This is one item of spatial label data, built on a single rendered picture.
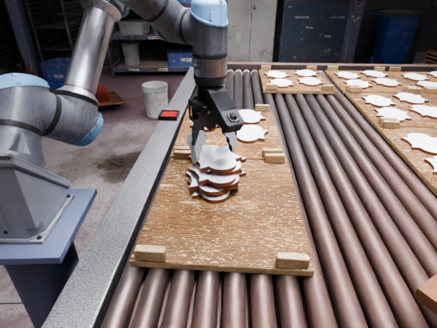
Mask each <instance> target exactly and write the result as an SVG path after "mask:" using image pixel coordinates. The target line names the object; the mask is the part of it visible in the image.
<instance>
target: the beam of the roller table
mask: <svg viewBox="0 0 437 328"><path fill-rule="evenodd" d="M195 90H196V83H195V82H194V68H193V67H190V68H189V70H188V72H187V73H186V75H185V77H184V78H183V81H182V82H181V84H180V85H179V87H178V89H177V91H176V93H175V94H174V96H173V98H172V99H171V101H170V103H169V104H168V107H167V108H166V110H180V115H179V117H178V120H177V121H170V120H160V121H159V122H158V124H157V125H156V127H155V129H154V131H153V133H152V134H151V136H150V138H149V139H148V142H147V143H146V145H145V147H144V148H143V150H142V152H141V153H140V156H139V157H138V159H137V160H136V162H135V164H134V166H133V168H132V169H131V171H130V173H129V174H128V176H127V178H126V180H125V182H124V183H123V185H122V187H121V188H120V190H119V192H118V194H117V196H116V197H115V199H114V200H113V203H112V204H111V206H110V208H109V209H108V211H107V213H106V214H105V217H104V218H103V220H102V222H101V223H100V225H99V227H98V229H97V230H96V232H95V234H94V235H93V237H92V239H91V240H90V243H89V244H88V246H87V248H86V249H85V251H84V253H83V255H82V257H81V258H80V260H79V261H78V263H77V265H76V267H75V269H74V270H73V272H72V274H71V275H70V278H69V279H68V281H67V283H66V284H65V286H64V288H63V289H62V291H61V293H60V295H59V296H58V298H57V300H56V301H55V304H54V305H53V307H52V309H51V310H50V312H49V314H48V315H47V318H46V319H45V321H44V323H43V324H42V326H41V328H100V327H101V324H102V322H103V319H104V317H105V315H106V312H107V309H108V307H109V305H110V302H111V299H112V298H113V295H114V292H115V289H116V287H117V285H118V282H119V280H120V277H121V275H122V272H123V270H124V267H125V265H126V262H127V259H128V258H129V255H130V252H131V250H132V248H133V245H134V242H135V240H136V238H137V235H138V233H139V230H140V227H141V225H142V222H143V220H144V217H145V215H146V212H147V210H148V207H149V205H150V202H151V201H152V198H153V195H154V193H155V190H156V188H157V185H158V183H159V180H160V178H161V175H162V173H163V170H164V168H165V165H166V163H167V160H168V157H169V155H170V153H171V150H172V147H173V145H174V143H175V141H176V138H177V136H178V133H179V130H180V127H181V125H182V122H183V119H184V117H185V113H186V112H187V109H188V108H189V103H188V99H190V98H192V97H193V96H194V93H195Z"/></svg>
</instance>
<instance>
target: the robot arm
mask: <svg viewBox="0 0 437 328"><path fill-rule="evenodd" d="M81 6H82V7H83V9H84V12H83V17H82V20H81V24H80V27H79V31H78V34H77V38H76V41H75V45H74V48H73V53H72V57H71V59H70V64H69V67H68V71H67V74H66V78H65V81H64V85H63V87H61V88H59V89H56V91H55V93H54V94H53V93H52V92H50V91H49V90H50V87H49V83H48V82H47V81H46V80H44V79H42V78H40V77H37V76H35V75H30V74H21V73H9V74H3V75H0V153H10V154H12V155H15V156H17V157H19V158H22V159H24V160H25V161H28V162H30V163H32V164H34V165H37V166H39V167H41V168H43V169H45V166H46V163H45V159H44V153H43V150H42V144H41V139H42V136H44V137H47V138H50V139H54V140H57V141H61V142H64V143H66V144H72V145H76V146H86V145H88V144H90V143H91V142H92V141H94V140H95V139H96V137H97V136H98V135H99V133H100V131H101V129H102V126H103V116H102V114H101V113H100V112H99V111H97V110H98V105H99V102H98V101H97V99H96V97H95V95H96V91H97V87H98V83H99V79H100V75H101V71H102V68H103V63H104V60H105V56H106V52H107V48H108V45H109V40H110V37H111V33H112V30H113V25H114V23H115V22H118V21H120V19H122V18H124V17H126V16H127V15H128V14H129V10H130V9H131V10H133V11H134V12H136V13H137V14H138V15H139V16H140V17H141V18H143V19H144V20H145V21H147V22H148V23H149V24H150V25H151V26H152V29H153V31H154V33H155V35H156V36H157V37H158V38H160V39H161V40H164V41H167V42H170V43H179V44H186V45H190V46H192V55H193V63H192V67H193V68H194V82H195V83H196V90H197V96H195V97H194V98H190V99H188V103H189V119H190V120H191V121H193V125H192V135H189V136H188V137H187V144H188V145H189V148H190V149H191V159H192V163H193V164H196V163H197V162H198V161H199V159H200V153H201V152H202V146H203V144H204V143H205V142H206V140H207V135H206V133H205V131H204V128H205V127H206V128H207V129H208V130H209V131H211V130H212V129H213V128H217V127H220V128H221V131H222V133H223V135H225V136H226V141H227V143H228V144H229V149H230V151H231V152H233V153H234V151H235V145H236V141H237V131H239V130H241V128H242V127H243V124H244V123H245V122H244V120H243V118H242V116H241V115H240V113H239V112H238V110H237V108H236V106H235V104H234V103H233V101H232V99H231V98H230V95H229V94H228V92H227V90H226V89H225V87H224V86H221V87H219V85H223V84H225V83H226V74H227V65H228V56H227V45H228V10H227V3H226V2H225V0H192V1H191V8H185V7H183V6H182V5H181V4H180V3H179V2H178V1H177V0H81ZM190 106H191V107H192V116H191V108H190Z"/></svg>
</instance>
